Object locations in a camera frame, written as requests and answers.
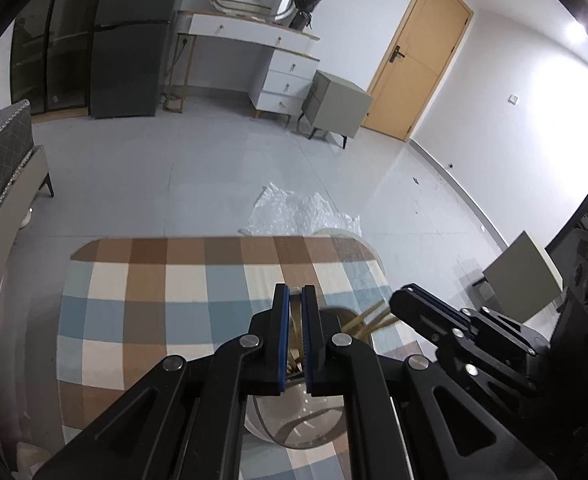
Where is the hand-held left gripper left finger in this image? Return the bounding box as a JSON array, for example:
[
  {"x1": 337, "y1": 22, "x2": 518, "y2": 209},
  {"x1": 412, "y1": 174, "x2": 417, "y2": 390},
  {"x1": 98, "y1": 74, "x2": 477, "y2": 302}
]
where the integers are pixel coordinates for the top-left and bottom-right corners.
[{"x1": 33, "y1": 282, "x2": 291, "y2": 480}]

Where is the dark glass cabinet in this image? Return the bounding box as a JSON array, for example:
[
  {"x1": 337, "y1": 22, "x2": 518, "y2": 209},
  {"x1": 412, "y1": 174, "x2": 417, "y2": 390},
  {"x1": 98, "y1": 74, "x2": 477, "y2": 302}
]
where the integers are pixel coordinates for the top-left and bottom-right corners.
[{"x1": 10, "y1": 0, "x2": 112, "y2": 116}]

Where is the checkered tablecloth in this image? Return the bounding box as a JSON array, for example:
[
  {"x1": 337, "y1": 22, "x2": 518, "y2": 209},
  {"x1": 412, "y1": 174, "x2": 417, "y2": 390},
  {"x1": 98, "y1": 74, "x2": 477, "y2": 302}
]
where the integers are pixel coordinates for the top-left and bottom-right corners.
[{"x1": 56, "y1": 235, "x2": 420, "y2": 480}]

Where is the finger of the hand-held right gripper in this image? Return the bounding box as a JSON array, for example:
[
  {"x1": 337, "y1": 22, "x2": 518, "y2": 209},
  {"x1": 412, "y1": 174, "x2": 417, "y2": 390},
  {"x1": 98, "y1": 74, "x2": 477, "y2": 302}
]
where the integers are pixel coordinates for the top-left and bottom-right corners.
[
  {"x1": 403, "y1": 284, "x2": 550, "y2": 356},
  {"x1": 390, "y1": 289, "x2": 542, "y2": 398}
]

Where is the wooden door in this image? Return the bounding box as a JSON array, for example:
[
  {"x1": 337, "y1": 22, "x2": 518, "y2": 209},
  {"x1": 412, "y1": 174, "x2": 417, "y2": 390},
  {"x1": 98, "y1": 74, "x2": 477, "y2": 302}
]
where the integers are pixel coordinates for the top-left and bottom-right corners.
[{"x1": 363, "y1": 0, "x2": 475, "y2": 142}]

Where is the bundle of wooden chopsticks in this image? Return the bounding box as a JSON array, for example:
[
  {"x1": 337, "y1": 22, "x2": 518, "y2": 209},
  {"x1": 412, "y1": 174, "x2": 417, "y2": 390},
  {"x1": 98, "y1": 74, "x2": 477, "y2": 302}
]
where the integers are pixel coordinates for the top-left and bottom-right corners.
[{"x1": 286, "y1": 304, "x2": 394, "y2": 376}]

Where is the clear bubble wrap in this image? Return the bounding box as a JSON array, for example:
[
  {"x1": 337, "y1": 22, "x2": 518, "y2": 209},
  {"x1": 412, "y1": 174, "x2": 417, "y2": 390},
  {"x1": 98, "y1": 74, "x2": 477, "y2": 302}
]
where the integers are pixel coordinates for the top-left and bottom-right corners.
[{"x1": 239, "y1": 184, "x2": 364, "y2": 240}]

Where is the dark grey fridge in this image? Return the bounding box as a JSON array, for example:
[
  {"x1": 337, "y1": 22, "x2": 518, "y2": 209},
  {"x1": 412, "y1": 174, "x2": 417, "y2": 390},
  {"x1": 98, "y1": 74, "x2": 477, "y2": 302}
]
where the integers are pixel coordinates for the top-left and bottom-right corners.
[{"x1": 90, "y1": 0, "x2": 197, "y2": 120}]

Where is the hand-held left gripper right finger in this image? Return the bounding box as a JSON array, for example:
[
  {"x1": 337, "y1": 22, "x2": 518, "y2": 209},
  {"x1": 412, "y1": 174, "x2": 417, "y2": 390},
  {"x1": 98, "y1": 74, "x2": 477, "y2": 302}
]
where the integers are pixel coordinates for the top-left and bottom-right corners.
[{"x1": 300, "y1": 284, "x2": 557, "y2": 480}]

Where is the grey chair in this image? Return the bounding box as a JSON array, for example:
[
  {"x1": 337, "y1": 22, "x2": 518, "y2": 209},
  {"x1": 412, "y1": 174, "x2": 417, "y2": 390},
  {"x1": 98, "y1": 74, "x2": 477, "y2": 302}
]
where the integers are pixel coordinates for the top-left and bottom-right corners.
[{"x1": 470, "y1": 230, "x2": 565, "y2": 323}]

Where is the grey nightstand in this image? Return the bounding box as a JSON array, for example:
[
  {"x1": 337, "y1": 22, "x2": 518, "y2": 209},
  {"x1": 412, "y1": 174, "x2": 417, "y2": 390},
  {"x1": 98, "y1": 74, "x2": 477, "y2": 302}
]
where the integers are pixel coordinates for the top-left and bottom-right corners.
[{"x1": 296, "y1": 70, "x2": 375, "y2": 150}]

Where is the grey white utensil holder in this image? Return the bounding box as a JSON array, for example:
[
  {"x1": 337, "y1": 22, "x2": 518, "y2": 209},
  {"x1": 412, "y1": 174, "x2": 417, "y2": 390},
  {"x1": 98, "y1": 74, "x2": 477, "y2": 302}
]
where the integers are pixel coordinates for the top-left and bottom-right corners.
[{"x1": 244, "y1": 307, "x2": 375, "y2": 450}]

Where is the grey bed frame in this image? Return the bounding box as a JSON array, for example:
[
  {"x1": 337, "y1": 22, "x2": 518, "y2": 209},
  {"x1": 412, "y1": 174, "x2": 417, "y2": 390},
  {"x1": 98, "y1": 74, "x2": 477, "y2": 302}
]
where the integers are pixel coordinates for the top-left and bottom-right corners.
[{"x1": 0, "y1": 145, "x2": 55, "y2": 341}]

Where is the white vanity desk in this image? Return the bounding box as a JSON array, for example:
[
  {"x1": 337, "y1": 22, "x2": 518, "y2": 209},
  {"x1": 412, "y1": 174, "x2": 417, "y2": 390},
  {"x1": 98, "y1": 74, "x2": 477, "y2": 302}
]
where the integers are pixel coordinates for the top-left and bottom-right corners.
[{"x1": 176, "y1": 9, "x2": 322, "y2": 120}]

